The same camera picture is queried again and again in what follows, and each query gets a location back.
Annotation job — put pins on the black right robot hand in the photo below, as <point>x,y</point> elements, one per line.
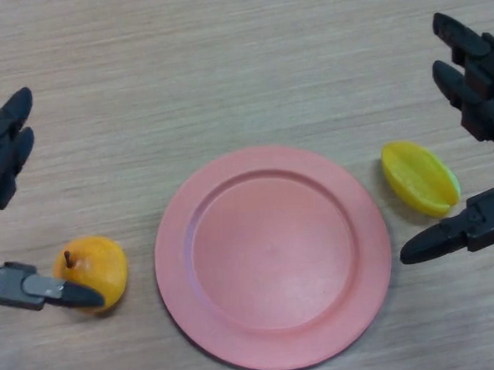
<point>481,112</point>

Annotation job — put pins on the yellow orange pear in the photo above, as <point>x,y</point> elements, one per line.
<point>99,265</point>

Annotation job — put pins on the pink round plate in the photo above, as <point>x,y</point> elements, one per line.
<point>272,254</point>

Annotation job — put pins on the yellow starfruit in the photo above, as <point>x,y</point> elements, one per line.
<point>418,178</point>

